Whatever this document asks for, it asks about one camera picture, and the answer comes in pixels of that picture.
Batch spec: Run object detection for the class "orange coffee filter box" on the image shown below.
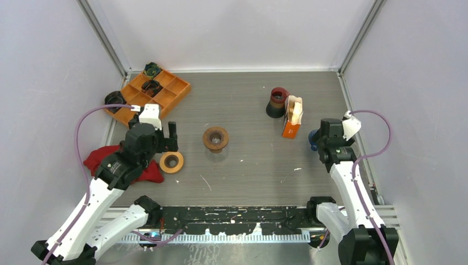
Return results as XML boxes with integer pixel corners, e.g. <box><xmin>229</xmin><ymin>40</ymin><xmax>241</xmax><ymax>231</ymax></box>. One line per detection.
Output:
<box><xmin>281</xmin><ymin>95</ymin><xmax>304</xmax><ymax>139</ymax></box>

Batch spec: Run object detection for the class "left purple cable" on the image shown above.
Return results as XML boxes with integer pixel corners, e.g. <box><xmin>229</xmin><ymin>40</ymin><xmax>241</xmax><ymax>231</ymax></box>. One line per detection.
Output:
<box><xmin>42</xmin><ymin>104</ymin><xmax>141</xmax><ymax>265</ymax></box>

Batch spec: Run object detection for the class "blue glass dripper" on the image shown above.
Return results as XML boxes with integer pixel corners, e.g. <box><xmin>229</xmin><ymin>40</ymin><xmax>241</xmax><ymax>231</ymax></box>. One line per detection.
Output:
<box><xmin>308</xmin><ymin>129</ymin><xmax>318</xmax><ymax>151</ymax></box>

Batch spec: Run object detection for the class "glass beaker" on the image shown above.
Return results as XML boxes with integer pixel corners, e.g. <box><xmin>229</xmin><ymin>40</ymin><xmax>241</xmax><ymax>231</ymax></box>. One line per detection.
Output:
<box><xmin>205</xmin><ymin>148</ymin><xmax>229</xmax><ymax>162</ymax></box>

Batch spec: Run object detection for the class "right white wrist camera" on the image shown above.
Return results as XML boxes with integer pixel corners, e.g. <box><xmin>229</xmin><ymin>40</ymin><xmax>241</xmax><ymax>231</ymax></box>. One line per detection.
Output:
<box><xmin>342</xmin><ymin>110</ymin><xmax>362</xmax><ymax>141</ymax></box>

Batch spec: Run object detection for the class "red cloth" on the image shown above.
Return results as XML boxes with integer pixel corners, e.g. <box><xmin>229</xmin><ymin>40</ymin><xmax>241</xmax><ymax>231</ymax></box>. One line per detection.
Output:
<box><xmin>83</xmin><ymin>145</ymin><xmax>164</xmax><ymax>184</ymax></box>

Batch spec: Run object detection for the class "black rolled cloth in tray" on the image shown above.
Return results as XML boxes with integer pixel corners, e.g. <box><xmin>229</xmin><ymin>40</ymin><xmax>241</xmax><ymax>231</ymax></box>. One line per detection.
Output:
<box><xmin>141</xmin><ymin>80</ymin><xmax>163</xmax><ymax>97</ymax></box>

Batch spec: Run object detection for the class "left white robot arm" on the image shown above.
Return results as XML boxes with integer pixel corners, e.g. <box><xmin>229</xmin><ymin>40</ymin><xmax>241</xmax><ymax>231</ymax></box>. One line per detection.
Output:
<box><xmin>31</xmin><ymin>121</ymin><xmax>178</xmax><ymax>264</ymax></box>

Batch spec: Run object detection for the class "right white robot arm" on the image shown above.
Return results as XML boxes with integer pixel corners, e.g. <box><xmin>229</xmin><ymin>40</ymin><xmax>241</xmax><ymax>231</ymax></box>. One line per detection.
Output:
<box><xmin>306</xmin><ymin>116</ymin><xmax>399</xmax><ymax>264</ymax></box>

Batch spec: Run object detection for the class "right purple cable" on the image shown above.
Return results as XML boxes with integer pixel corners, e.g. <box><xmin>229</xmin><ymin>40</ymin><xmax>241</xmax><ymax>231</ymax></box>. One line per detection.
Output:
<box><xmin>343</xmin><ymin>109</ymin><xmax>396</xmax><ymax>265</ymax></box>

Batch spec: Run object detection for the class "dark patterned rolled cloth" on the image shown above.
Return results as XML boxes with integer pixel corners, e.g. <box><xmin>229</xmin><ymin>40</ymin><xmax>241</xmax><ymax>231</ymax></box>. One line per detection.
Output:
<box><xmin>143</xmin><ymin>62</ymin><xmax>162</xmax><ymax>79</ymax></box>

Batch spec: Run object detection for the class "orange wooden compartment tray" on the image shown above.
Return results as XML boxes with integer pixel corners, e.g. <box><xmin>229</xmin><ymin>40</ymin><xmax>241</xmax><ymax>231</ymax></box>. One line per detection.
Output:
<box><xmin>116</xmin><ymin>70</ymin><xmax>192</xmax><ymax>119</ymax></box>

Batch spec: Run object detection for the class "red and black carafe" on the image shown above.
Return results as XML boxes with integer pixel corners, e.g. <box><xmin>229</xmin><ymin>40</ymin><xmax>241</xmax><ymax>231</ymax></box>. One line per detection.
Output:
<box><xmin>265</xmin><ymin>87</ymin><xmax>290</xmax><ymax>119</ymax></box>

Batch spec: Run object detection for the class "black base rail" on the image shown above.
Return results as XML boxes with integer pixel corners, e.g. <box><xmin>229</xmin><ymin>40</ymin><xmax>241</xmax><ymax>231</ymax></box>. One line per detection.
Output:
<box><xmin>143</xmin><ymin>206</ymin><xmax>325</xmax><ymax>236</ymax></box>

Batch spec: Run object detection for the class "light wooden ring holder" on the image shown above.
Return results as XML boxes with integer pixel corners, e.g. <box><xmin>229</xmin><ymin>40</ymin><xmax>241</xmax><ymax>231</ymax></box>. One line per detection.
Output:
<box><xmin>159</xmin><ymin>152</ymin><xmax>184</xmax><ymax>174</ymax></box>

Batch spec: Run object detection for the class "purple cable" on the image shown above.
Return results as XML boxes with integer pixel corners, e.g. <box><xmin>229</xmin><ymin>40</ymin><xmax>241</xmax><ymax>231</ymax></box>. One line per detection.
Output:
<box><xmin>343</xmin><ymin>109</ymin><xmax>396</xmax><ymax>265</ymax></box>
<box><xmin>42</xmin><ymin>104</ymin><xmax>141</xmax><ymax>265</ymax></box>

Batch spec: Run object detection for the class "dark wooden dripper stand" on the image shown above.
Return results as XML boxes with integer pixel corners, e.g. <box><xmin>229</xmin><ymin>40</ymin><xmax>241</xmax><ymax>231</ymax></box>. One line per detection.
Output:
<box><xmin>202</xmin><ymin>126</ymin><xmax>229</xmax><ymax>153</ymax></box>

